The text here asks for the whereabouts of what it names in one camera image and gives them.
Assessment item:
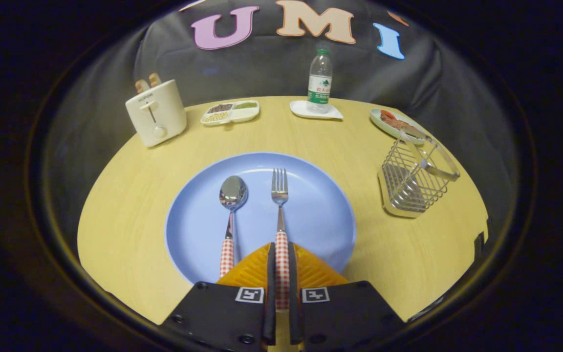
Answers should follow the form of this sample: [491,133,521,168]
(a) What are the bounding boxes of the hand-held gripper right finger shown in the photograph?
[289,242,405,352]

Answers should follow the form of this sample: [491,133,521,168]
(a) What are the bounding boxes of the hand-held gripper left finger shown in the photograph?
[159,242,277,352]

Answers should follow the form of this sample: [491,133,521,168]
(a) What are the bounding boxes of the fork with red checked handle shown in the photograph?
[271,168,290,311]

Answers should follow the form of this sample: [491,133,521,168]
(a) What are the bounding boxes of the spoon with red checked handle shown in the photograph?
[219,176,249,279]

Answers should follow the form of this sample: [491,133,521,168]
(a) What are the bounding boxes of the blue plate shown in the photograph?
[165,152,357,285]

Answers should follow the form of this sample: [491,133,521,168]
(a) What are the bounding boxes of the white divided snack dish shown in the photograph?
[200,100,260,127]

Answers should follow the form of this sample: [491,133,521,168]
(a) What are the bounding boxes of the white coaster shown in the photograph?
[290,100,344,121]

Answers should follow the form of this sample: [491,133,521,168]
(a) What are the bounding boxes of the pale green plate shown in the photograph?
[370,108,429,145]

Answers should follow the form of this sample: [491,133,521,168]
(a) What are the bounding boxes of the red meat slices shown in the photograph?
[380,110,426,139]

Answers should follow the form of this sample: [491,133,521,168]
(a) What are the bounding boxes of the white toaster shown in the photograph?
[125,80,188,148]

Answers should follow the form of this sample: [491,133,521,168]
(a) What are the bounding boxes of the clear water bottle green cap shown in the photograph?
[307,48,333,114]

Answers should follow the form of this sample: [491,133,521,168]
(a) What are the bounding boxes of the black backdrop cloth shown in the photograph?
[47,0,512,235]

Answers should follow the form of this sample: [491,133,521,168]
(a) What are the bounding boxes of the metal wire cutlery basket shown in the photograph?
[377,130,461,219]

